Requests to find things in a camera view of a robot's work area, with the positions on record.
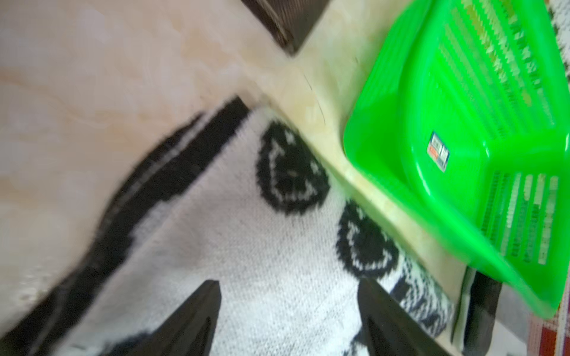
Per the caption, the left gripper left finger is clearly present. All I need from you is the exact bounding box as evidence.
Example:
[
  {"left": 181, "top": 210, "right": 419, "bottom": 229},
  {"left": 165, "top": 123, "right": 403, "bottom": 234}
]
[{"left": 102, "top": 280, "right": 222, "bottom": 355}]

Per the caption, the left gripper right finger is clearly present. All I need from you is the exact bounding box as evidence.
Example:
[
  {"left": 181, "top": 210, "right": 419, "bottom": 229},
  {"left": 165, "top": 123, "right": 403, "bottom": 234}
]
[{"left": 357, "top": 278, "right": 448, "bottom": 355}]

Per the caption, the grey black checked scarf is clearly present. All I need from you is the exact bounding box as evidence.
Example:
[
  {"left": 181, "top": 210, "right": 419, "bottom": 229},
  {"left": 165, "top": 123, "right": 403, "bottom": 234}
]
[{"left": 451, "top": 268, "right": 531, "bottom": 355}]

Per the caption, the black white smiley scarf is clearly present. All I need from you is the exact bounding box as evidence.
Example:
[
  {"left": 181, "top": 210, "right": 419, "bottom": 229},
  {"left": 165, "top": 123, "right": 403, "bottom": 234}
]
[{"left": 1, "top": 96, "right": 454, "bottom": 355}]

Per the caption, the green plastic basket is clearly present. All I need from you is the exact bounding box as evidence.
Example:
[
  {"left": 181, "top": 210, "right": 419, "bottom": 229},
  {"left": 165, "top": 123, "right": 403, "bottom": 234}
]
[{"left": 343, "top": 1, "right": 569, "bottom": 318}]

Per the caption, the brown plaid fringed scarf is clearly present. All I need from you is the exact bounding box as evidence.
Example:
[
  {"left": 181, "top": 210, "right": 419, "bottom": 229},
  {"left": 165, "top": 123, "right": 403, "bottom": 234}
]
[{"left": 241, "top": 0, "right": 330, "bottom": 56}]

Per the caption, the basket label sticker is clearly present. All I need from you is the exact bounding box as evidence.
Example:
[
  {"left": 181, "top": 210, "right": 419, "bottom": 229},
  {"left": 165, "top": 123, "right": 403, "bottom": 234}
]
[{"left": 427, "top": 132, "right": 450, "bottom": 172}]

